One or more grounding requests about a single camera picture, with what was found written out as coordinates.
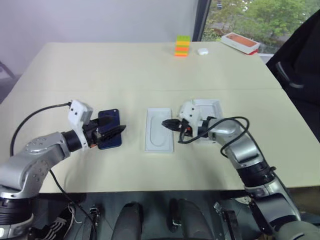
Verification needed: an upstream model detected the black strap with metal buckle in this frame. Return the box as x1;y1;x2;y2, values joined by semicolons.
213;201;243;240

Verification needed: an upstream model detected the green orange yellow block stack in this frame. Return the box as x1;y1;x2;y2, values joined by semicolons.
174;34;192;58

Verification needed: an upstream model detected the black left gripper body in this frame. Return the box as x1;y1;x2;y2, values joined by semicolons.
83;119;104;149

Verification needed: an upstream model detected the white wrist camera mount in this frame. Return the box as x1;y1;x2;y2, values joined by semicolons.
177;99;202;131
67;99;94;152

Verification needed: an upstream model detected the dark blue phone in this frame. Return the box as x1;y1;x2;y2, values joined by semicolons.
97;108;123;151

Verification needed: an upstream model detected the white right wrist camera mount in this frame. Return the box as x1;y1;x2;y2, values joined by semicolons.
177;99;202;131

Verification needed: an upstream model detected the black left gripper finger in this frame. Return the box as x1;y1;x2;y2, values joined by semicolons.
98;124;127;144
98;115;119;126

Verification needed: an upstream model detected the black office chair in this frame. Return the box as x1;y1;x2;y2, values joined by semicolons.
265;9;320;148

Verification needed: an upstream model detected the white and red phone box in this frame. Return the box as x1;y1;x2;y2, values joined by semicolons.
220;31;262;55

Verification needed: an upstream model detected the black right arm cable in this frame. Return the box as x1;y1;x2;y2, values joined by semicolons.
177;116;251;158

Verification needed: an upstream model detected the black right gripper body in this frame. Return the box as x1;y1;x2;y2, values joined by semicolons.
178;118;199;139

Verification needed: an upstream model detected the dark rounded shape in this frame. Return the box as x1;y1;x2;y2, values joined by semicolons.
116;201;145;240

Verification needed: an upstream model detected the grey metal frame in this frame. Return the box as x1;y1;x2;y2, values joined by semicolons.
0;60;16;81

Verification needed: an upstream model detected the white phone box lid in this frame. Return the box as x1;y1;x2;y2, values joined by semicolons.
192;98;224;146

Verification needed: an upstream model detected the white phone box base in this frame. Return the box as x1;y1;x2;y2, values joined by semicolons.
144;107;175;154

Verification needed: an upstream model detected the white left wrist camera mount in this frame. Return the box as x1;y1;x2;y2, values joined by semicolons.
67;99;94;152

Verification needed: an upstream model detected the dark window frame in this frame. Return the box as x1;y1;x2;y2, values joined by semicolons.
191;0;212;42

